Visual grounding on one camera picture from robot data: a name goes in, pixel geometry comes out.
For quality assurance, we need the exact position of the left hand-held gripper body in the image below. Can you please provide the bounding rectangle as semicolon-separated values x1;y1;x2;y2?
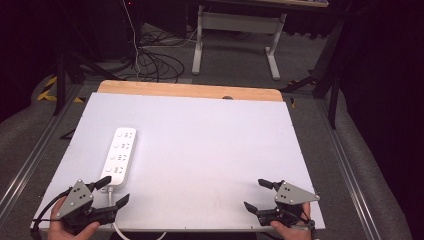
55;179;119;235

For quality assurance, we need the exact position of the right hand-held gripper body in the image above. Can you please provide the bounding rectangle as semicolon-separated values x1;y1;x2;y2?
256;180;321;228

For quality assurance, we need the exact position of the person's right hand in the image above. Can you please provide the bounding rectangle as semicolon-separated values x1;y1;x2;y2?
269;201;315;240

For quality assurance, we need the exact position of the person's left hand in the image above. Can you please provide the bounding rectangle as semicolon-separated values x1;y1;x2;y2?
47;195;102;240

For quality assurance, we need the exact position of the white power strip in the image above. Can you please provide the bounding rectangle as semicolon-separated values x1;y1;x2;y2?
99;126;138;188

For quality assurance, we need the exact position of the white table board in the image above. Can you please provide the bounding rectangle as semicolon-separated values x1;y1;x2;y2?
30;92;326;233

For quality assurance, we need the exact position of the yellow black floor tape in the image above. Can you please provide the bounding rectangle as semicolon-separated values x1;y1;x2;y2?
36;75;86;104

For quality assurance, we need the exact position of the black metal stand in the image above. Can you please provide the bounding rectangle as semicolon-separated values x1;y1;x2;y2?
279;14;349;130
53;49;118;117

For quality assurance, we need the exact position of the dark computer tower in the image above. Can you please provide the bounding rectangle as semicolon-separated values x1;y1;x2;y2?
98;0;145;62

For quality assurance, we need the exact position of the white power strip cable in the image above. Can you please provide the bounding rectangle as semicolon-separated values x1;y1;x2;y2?
107;185;168;240

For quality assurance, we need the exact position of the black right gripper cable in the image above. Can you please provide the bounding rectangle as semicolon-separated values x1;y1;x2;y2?
289;209;317;240

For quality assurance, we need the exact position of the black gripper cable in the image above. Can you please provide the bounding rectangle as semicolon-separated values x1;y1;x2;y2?
30;187;74;240
289;209;317;240

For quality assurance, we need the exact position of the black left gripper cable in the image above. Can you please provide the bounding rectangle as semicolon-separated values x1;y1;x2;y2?
30;187;74;240

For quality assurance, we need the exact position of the aluminium floor rail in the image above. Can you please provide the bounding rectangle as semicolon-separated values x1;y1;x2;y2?
315;99;372;240
0;83;85;216

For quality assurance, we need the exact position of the tangle of black floor cables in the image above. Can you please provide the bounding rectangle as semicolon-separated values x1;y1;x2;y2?
135;29;186;84

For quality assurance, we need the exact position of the thin white hanging cable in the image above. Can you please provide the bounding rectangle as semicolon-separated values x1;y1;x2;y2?
121;0;142;79

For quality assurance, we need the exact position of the white metal desk frame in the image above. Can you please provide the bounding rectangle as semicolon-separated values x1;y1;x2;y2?
191;0;330;82

